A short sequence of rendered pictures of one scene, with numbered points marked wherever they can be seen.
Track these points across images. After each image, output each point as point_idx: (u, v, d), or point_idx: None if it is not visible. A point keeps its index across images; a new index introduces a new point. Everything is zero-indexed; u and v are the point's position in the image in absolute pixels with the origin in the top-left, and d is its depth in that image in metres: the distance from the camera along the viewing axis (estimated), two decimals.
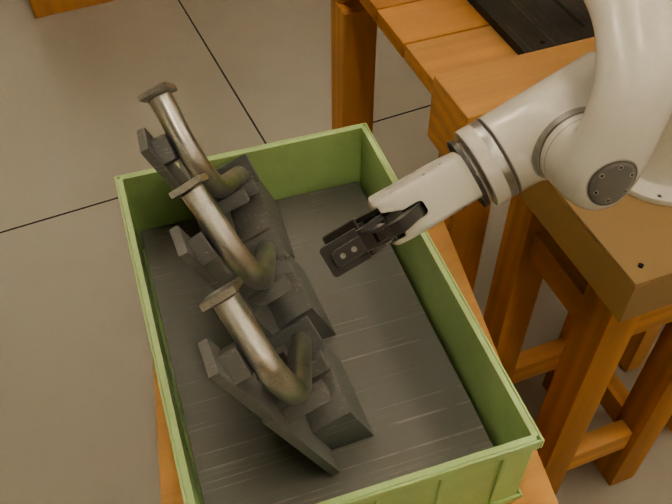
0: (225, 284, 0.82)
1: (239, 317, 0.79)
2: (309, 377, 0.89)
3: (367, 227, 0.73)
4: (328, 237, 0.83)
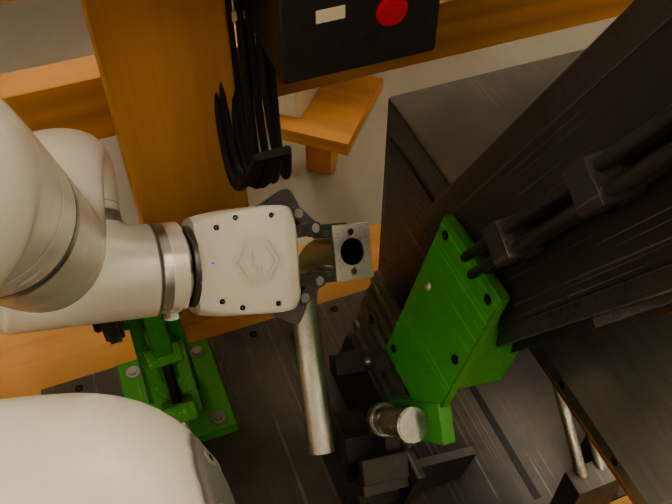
0: (353, 276, 0.77)
1: None
2: (293, 323, 0.90)
3: (312, 222, 0.77)
4: None
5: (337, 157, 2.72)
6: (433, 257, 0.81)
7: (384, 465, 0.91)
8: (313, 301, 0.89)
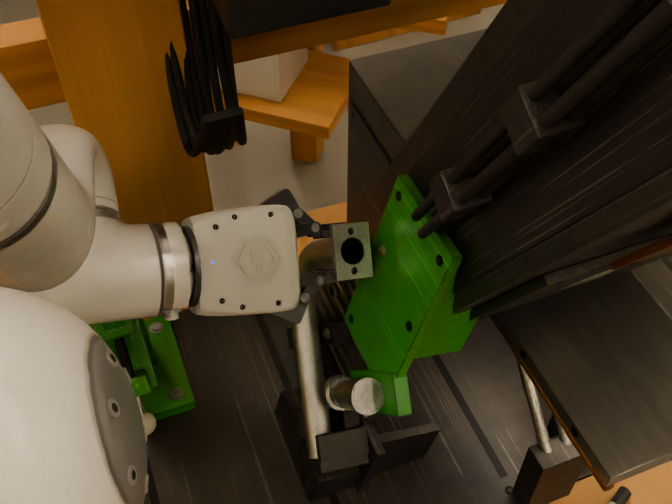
0: (353, 275, 0.77)
1: None
2: (293, 326, 0.90)
3: (312, 221, 0.77)
4: None
5: (323, 145, 2.69)
6: (387, 220, 0.77)
7: (342, 441, 0.88)
8: (312, 303, 0.89)
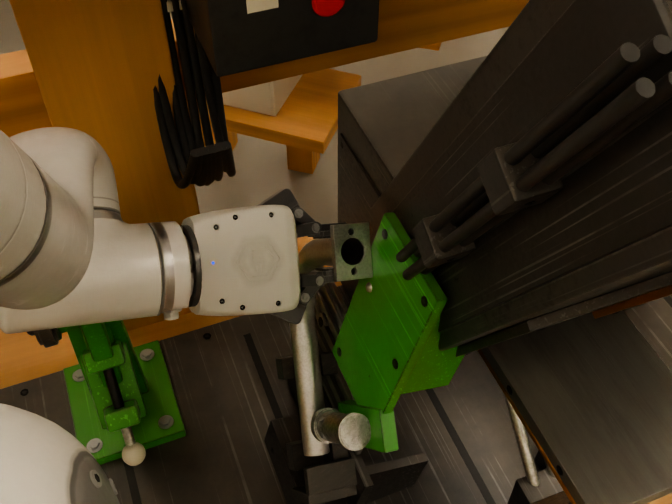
0: (353, 276, 0.77)
1: None
2: (290, 323, 0.90)
3: (312, 221, 0.77)
4: None
5: (319, 156, 2.69)
6: (374, 257, 0.78)
7: (330, 473, 0.88)
8: (310, 301, 0.89)
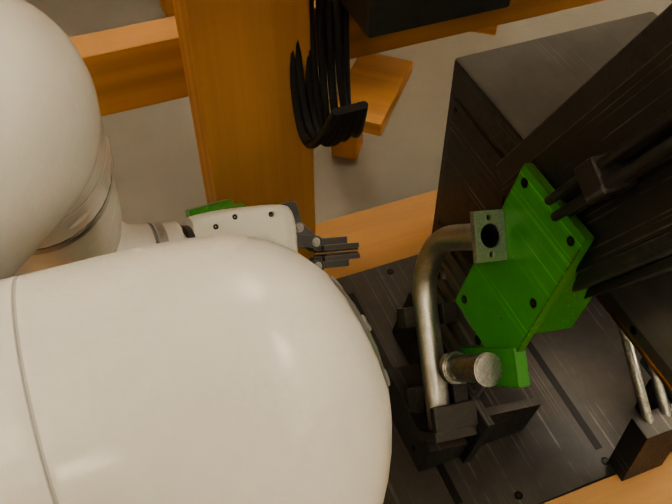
0: (491, 258, 0.84)
1: (468, 224, 0.87)
2: (415, 307, 0.96)
3: (314, 235, 0.77)
4: (353, 251, 0.78)
5: (362, 143, 2.75)
6: (510, 205, 0.84)
7: (454, 413, 0.94)
8: (434, 286, 0.96)
